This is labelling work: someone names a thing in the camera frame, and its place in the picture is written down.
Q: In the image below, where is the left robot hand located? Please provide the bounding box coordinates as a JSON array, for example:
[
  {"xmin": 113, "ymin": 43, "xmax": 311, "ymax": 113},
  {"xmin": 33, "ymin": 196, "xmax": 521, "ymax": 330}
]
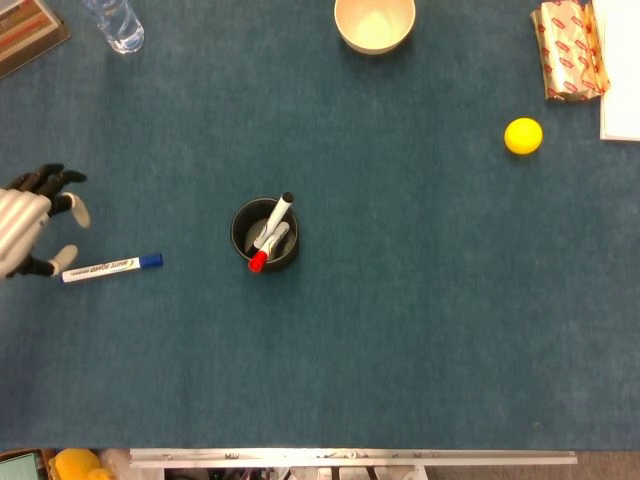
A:
[{"xmin": 0, "ymin": 163, "xmax": 92, "ymax": 280}]

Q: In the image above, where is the blue capped whiteboard marker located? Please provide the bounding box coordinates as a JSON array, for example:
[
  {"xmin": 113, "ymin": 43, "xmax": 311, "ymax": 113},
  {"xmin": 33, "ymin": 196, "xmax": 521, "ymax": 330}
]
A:
[{"xmin": 60, "ymin": 252, "xmax": 164, "ymax": 285}]

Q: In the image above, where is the black capped whiteboard marker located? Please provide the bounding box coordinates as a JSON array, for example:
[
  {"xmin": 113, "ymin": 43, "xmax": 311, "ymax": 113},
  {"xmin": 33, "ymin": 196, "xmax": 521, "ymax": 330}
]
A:
[{"xmin": 253, "ymin": 191, "xmax": 295, "ymax": 251}]

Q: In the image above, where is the black cylindrical pen cup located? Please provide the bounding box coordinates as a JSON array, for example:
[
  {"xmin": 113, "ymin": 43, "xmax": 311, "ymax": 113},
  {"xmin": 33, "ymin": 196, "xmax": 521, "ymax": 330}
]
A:
[{"xmin": 229, "ymin": 197, "xmax": 301, "ymax": 275}]

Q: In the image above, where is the striped colourful book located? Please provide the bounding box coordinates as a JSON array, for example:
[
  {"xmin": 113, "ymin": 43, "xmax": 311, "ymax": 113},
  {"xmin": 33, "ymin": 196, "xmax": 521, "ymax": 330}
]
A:
[{"xmin": 0, "ymin": 0, "xmax": 72, "ymax": 80}]

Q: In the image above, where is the clear plastic water bottle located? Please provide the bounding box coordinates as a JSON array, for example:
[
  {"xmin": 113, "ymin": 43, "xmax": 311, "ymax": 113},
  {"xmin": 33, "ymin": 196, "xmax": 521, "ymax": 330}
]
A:
[{"xmin": 82, "ymin": 0, "xmax": 146, "ymax": 56}]

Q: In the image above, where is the red capped whiteboard marker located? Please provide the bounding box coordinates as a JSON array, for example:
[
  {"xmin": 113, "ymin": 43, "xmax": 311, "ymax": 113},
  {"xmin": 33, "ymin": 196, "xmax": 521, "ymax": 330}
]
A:
[{"xmin": 248, "ymin": 222, "xmax": 291, "ymax": 274}]

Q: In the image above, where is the teal box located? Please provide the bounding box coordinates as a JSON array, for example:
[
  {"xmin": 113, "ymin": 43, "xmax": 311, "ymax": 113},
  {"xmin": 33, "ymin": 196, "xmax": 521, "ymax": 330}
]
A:
[{"xmin": 0, "ymin": 449, "xmax": 45, "ymax": 480}]

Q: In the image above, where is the yellow toy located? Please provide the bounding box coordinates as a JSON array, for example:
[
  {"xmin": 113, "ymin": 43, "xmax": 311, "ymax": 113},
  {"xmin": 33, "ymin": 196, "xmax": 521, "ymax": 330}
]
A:
[{"xmin": 53, "ymin": 448, "xmax": 112, "ymax": 480}]

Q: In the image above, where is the blue table mat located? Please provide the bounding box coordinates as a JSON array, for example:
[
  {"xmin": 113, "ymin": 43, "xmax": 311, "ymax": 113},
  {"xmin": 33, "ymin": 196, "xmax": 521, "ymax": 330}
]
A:
[{"xmin": 0, "ymin": 0, "xmax": 640, "ymax": 451}]

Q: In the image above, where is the cream bowl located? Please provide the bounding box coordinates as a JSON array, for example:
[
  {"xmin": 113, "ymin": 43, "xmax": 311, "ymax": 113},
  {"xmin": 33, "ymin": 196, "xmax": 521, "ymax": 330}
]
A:
[{"xmin": 333, "ymin": 0, "xmax": 417, "ymax": 55}]

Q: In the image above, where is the yellow ball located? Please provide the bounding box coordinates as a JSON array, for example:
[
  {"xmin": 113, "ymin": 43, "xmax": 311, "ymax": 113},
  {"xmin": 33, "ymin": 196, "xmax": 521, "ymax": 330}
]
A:
[{"xmin": 503, "ymin": 117, "xmax": 544, "ymax": 156}]

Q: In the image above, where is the gold red wrapped package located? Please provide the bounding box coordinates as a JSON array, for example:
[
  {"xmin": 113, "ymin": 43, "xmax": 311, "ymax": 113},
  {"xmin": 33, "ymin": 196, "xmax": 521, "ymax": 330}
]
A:
[{"xmin": 529, "ymin": 0, "xmax": 612, "ymax": 104}]

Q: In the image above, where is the white paper stack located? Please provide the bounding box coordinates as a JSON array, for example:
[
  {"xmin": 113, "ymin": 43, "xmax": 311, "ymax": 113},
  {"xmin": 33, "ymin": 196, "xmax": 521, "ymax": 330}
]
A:
[{"xmin": 591, "ymin": 0, "xmax": 640, "ymax": 143}]

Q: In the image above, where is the aluminium frame rail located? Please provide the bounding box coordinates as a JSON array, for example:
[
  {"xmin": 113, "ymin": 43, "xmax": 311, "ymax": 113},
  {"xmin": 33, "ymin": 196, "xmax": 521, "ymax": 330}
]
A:
[{"xmin": 128, "ymin": 448, "xmax": 578, "ymax": 470}]

